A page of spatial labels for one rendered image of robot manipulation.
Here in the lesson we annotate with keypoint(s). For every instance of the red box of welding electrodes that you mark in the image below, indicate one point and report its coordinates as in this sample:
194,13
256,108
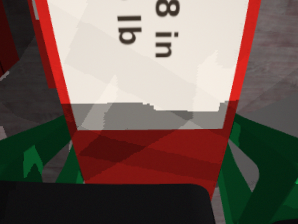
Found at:
149,88
8,53
41,44

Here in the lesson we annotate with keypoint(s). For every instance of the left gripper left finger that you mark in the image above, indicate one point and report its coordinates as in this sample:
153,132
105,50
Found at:
23,155

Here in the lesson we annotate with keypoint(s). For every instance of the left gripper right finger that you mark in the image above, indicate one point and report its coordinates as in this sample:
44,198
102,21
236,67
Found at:
275,196

